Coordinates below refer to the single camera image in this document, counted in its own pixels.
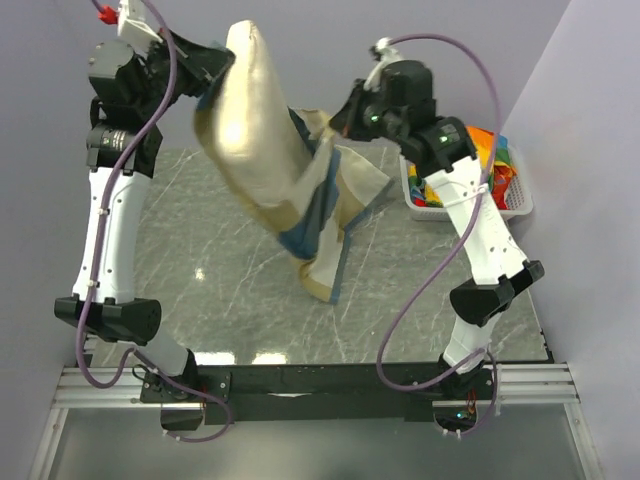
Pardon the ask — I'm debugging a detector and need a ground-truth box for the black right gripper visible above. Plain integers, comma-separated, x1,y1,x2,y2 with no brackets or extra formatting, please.
327,79,406,145

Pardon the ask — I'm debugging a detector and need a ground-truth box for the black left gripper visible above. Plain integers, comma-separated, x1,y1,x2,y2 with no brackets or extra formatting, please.
132,25,232,122

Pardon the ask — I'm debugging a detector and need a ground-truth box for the cream white pillow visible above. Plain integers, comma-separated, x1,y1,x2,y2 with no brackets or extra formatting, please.
203,20,312,206

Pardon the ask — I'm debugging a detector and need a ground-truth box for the blue beige white pillowcase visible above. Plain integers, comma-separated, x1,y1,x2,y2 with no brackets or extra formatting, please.
192,42,396,305

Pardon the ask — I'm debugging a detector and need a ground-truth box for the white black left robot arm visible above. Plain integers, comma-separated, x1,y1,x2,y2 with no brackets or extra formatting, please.
54,30,235,402

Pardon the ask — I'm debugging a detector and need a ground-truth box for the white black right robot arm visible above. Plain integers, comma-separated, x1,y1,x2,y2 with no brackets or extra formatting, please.
329,60,544,399

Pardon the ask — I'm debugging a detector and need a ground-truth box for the rainbow striped cloth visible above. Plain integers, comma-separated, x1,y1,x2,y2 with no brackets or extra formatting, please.
407,126,517,210

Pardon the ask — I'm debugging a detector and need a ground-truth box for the white plastic basket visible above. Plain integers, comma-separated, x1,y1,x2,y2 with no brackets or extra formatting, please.
399,142,534,222

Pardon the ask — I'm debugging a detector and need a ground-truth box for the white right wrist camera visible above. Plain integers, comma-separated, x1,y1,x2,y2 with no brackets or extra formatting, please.
364,37,403,91

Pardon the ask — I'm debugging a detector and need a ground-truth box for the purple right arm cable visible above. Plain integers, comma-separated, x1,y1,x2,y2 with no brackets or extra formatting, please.
375,33,503,441

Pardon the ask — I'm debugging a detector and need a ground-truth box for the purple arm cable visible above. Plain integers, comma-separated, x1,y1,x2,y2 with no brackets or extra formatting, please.
74,0,236,445
375,33,503,441

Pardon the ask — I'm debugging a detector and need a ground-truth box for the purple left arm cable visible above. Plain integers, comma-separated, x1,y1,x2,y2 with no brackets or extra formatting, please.
74,0,236,445

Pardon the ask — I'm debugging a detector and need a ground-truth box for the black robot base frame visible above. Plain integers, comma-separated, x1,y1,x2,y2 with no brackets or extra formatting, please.
140,362,493,431

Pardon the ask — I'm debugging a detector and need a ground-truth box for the aluminium rail frame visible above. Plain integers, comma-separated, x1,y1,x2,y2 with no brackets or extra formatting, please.
52,364,580,409

